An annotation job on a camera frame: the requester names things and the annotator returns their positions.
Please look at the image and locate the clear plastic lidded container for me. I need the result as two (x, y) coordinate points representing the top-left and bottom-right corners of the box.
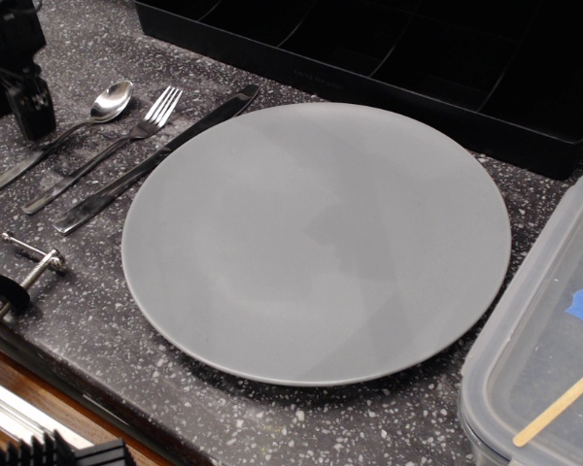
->
(459, 176), (583, 465)

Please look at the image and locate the silver table knife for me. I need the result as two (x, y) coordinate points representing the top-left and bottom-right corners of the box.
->
(52, 84), (260, 236)

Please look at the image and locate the metal screw clamp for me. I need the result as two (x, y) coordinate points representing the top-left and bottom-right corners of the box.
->
(0, 231), (66, 322)

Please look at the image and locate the black compartment tray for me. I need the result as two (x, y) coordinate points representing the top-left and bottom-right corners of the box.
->
(136, 1), (583, 179)

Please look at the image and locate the silver fork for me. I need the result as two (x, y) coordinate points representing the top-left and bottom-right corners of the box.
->
(22, 86), (183, 215)

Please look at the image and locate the silver spoon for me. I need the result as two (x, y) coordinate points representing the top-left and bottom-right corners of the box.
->
(0, 80), (133, 190)

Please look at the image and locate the grey round plate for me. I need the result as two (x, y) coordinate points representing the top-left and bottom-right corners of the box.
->
(121, 103), (511, 386)

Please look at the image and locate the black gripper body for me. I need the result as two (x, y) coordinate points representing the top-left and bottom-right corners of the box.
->
(0, 0), (46, 76)

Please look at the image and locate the aluminium rail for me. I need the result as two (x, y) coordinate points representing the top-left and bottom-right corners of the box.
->
(0, 385), (93, 449)

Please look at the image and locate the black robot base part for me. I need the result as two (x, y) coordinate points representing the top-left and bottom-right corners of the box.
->
(0, 434), (136, 466)

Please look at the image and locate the wooden stick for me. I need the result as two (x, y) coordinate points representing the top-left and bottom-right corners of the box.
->
(512, 376), (583, 448)

